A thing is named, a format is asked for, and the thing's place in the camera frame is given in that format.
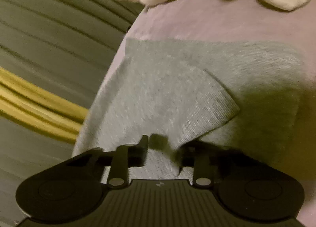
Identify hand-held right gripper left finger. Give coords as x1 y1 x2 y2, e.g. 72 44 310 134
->
67 134 149 189

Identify grey curtain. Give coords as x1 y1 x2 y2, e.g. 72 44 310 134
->
0 0 150 227

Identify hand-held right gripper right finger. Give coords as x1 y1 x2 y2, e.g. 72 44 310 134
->
177 141 240 189

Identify yellow curtain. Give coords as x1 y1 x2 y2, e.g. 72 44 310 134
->
0 66 90 144

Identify grey pants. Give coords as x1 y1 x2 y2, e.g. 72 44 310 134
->
71 38 306 181

